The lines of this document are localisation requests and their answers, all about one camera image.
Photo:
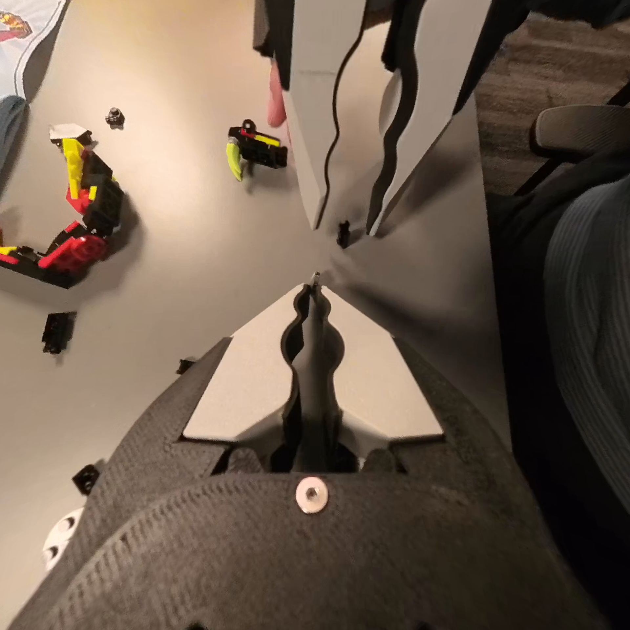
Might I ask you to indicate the small black round toy brick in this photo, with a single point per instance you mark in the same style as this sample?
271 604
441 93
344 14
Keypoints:
114 116

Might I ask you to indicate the black toy brick green claws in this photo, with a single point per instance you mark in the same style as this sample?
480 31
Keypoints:
266 152

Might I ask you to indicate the person's right hand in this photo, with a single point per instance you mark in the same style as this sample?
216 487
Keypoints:
276 103

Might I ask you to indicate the red yellow toy brick arm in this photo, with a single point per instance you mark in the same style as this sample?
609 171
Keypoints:
98 206

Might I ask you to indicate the black mesh chair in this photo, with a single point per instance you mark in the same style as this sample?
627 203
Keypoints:
576 130

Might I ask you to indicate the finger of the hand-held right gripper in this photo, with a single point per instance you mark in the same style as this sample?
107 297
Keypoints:
433 74
310 98

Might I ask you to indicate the small black toy brick joint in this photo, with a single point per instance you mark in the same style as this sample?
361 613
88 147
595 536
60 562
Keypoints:
343 235

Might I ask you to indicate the small black toy brick pin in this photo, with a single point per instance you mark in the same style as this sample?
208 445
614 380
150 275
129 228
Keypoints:
315 281

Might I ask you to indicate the grey black toy brick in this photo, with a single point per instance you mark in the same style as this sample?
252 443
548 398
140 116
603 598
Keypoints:
58 332

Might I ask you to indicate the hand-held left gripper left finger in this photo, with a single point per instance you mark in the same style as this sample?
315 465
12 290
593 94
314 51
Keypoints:
236 393

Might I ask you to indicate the round black toy brick plate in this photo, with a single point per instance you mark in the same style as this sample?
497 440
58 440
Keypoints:
61 536

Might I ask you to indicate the tiny black toy brick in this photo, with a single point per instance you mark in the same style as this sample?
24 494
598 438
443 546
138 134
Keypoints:
184 365

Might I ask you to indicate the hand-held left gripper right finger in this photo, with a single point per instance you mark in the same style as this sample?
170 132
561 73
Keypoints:
389 393

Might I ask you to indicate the open instruction booklet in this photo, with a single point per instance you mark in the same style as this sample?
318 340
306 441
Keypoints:
19 49

